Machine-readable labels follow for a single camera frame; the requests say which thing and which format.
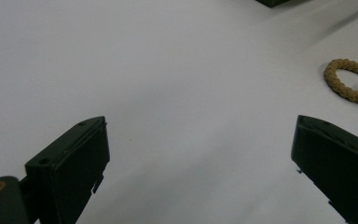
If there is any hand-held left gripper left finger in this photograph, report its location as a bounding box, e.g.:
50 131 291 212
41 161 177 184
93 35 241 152
24 116 111 224

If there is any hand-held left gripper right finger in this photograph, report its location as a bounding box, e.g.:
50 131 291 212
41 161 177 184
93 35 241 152
290 114 358 224

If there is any dark box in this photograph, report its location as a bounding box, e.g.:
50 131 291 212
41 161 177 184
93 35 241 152
255 0 292 8

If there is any tan braided rope ring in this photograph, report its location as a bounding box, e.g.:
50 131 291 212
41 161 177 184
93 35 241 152
324 58 358 105

